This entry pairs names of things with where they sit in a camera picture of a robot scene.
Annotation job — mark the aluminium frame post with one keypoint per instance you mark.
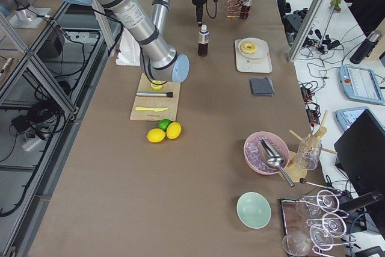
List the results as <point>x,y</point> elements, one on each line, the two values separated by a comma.
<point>314,9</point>

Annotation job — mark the black monitor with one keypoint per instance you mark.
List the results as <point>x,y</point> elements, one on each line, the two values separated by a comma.
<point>360,152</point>

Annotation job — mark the grey folded cloth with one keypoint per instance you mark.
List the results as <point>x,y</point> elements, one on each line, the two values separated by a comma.
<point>262,86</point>

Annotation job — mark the green lime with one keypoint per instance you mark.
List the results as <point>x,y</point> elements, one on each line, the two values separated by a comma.
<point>164,123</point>

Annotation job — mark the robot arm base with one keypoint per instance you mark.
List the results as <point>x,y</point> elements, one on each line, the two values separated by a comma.
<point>24,14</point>

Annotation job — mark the steel ice scoop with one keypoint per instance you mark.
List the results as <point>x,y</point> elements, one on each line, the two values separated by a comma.
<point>273,159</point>

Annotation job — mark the yellow plastic knife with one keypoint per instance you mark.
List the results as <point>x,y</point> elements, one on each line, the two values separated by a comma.
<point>161,109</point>

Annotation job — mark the wooden mug tree stand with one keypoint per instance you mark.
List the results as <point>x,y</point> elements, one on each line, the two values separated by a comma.
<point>295,172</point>

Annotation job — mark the wooden cutting board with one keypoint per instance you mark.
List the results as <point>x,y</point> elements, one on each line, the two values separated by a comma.
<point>155,100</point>

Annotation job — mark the glass measuring jug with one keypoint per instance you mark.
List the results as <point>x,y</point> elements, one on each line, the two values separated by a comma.
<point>308,153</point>

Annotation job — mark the glazed donut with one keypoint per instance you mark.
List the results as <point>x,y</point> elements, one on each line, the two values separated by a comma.
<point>248,47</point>

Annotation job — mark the yellow lemon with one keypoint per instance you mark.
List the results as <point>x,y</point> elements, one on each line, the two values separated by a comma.
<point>173,130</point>
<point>155,135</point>

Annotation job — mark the copper wire bottle rack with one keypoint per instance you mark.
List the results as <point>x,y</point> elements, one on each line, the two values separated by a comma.
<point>233,8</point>

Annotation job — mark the black tray with glasses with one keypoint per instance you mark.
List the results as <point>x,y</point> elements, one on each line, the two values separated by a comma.
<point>310,229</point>

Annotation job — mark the black thermos bottle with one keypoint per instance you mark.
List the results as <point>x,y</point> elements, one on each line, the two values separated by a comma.
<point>366,47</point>

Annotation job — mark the dark tea bottle white cap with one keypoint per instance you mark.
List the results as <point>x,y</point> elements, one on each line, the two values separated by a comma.
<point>203,41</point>

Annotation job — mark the half lemon slice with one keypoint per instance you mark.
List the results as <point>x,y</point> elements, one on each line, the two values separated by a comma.
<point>157,85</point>

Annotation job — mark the pink bowl with ice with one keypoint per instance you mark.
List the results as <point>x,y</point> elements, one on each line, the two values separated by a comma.
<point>252,154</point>

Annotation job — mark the blue teach pendant tablet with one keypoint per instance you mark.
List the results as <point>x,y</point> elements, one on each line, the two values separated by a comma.
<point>360,84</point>

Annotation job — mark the cream rabbit tray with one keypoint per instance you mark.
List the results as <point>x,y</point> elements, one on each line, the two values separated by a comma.
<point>244,64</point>

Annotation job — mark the tea bottle front of rack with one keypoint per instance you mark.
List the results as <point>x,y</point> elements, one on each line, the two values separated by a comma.
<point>245,9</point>

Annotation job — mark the mint green bowl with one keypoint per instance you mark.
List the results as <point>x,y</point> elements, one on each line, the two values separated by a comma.
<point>253,210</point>

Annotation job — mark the white round plate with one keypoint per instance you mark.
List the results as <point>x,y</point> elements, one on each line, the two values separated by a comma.
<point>262,48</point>

